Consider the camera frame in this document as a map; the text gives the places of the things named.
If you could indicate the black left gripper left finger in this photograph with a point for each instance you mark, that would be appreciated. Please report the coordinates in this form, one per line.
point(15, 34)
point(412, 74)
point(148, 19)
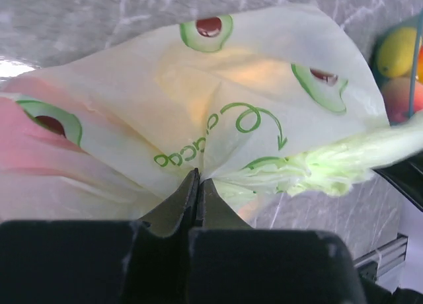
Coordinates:
point(177, 211)

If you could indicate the green printed plastic bag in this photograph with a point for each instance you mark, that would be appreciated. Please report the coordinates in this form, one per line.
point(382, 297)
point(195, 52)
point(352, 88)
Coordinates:
point(264, 102)

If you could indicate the orange fruit in bag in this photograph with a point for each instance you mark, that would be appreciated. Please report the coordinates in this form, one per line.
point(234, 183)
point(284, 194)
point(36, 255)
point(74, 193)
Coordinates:
point(187, 73)

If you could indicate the pink peach with leaf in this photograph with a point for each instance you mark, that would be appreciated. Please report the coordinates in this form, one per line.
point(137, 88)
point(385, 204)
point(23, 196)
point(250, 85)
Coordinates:
point(396, 94)

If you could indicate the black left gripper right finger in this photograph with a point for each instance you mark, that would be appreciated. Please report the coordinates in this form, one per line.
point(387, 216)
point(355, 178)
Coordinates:
point(213, 213)

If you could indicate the aluminium mounting rail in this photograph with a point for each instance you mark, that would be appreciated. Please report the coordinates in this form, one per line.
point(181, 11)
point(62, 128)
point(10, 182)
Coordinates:
point(383, 259)

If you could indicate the teal transparent plastic tray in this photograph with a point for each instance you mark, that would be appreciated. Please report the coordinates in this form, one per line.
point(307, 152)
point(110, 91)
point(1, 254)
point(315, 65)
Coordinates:
point(415, 100)

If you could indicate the yellow mango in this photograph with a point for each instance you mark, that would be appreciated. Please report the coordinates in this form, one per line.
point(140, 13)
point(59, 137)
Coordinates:
point(396, 54)

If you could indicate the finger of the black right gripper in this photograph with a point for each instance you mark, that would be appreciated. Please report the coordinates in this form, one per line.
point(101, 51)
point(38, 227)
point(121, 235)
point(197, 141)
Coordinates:
point(407, 177)

